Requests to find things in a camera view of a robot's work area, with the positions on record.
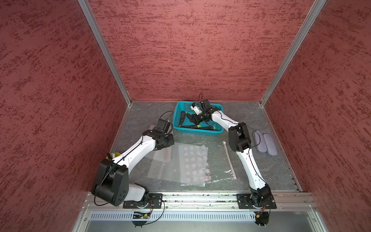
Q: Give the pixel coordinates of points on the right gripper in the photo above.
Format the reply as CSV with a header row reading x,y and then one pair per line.
x,y
197,119

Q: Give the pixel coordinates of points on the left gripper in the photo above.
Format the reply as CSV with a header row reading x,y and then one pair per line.
x,y
170,143

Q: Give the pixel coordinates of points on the clear zip-top bag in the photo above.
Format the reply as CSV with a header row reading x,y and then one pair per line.
x,y
165,164

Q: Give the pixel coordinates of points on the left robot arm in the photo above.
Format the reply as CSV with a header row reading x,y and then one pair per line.
x,y
111,182

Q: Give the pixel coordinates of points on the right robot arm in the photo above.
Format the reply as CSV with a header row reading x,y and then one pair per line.
x,y
240,142

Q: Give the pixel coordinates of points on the eggplant leftmost in basket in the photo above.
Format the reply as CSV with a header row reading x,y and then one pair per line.
x,y
182,118

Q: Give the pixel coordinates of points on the eggplant front right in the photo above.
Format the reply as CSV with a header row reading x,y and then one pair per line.
x,y
208,128

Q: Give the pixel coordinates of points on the pink dotted zip-top bag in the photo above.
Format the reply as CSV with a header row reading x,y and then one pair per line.
x,y
193,161

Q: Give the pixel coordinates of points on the clear bag with white zipper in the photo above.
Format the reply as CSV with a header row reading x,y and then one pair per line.
x,y
219,163

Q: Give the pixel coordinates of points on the teal plastic basket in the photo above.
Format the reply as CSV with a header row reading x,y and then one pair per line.
x,y
186,120

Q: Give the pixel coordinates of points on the purple roller left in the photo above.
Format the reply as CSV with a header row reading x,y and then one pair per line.
x,y
260,142

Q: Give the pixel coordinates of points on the purple roller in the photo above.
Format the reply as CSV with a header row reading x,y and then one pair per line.
x,y
260,142
270,145

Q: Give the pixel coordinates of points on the left circuit board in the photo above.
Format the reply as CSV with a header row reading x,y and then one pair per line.
x,y
141,215

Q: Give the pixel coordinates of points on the purple roller right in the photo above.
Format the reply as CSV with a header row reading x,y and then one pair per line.
x,y
270,145

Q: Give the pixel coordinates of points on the right black connector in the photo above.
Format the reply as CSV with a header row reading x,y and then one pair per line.
x,y
262,218

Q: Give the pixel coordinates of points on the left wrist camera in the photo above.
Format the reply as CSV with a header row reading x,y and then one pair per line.
x,y
163,127

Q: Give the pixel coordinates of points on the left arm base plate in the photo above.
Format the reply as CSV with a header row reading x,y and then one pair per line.
x,y
150,201

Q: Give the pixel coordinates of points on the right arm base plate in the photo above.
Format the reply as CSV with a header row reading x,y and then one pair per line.
x,y
253,201

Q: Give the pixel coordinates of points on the aluminium front rail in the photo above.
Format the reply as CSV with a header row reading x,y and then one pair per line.
x,y
201,206

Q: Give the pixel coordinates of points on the left corner aluminium post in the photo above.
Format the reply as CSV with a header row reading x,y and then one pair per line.
x,y
89,15

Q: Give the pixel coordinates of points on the corner aluminium post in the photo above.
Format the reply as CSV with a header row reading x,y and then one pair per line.
x,y
89,15
299,38

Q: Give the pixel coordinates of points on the right corner aluminium post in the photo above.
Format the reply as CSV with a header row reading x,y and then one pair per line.
x,y
299,38

